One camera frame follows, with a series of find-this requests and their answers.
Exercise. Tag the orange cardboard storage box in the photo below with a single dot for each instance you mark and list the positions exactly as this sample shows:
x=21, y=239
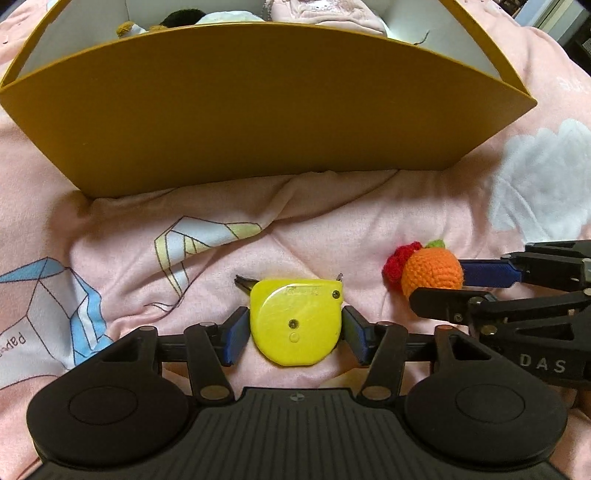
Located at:
x=207, y=103

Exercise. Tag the brown white puppy plush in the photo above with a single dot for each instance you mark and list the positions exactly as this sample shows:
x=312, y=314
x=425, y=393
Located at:
x=130, y=29

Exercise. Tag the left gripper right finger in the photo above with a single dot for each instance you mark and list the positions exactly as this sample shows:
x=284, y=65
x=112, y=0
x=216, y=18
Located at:
x=358, y=332

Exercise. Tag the yellow tape measure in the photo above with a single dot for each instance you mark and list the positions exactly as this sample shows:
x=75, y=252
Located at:
x=294, y=322

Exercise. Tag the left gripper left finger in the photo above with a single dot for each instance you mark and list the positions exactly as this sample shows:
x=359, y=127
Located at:
x=235, y=333

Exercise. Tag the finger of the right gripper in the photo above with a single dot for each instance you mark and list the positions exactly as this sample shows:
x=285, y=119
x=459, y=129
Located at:
x=549, y=324
x=558, y=265

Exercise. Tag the pink mini backpack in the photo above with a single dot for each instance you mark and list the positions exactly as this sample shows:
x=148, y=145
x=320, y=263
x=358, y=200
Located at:
x=352, y=15

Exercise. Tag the white dog plush toy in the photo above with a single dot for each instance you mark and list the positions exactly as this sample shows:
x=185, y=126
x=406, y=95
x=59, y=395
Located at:
x=194, y=16

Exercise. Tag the pink patterned bed duvet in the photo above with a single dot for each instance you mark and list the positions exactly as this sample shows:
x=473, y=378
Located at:
x=168, y=259

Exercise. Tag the orange crochet fruit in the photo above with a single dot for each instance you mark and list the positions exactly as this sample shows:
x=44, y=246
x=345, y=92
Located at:
x=416, y=265

